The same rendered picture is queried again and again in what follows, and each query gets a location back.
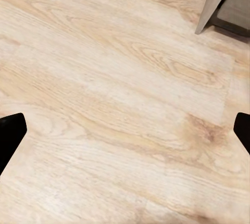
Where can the dishwasher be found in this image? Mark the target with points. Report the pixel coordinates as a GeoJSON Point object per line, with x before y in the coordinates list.
{"type": "Point", "coordinates": [233, 15]}

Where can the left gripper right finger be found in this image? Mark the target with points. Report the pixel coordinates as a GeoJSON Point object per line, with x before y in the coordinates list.
{"type": "Point", "coordinates": [242, 129]}

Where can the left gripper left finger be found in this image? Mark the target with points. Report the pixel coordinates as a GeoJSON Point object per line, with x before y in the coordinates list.
{"type": "Point", "coordinates": [12, 130]}

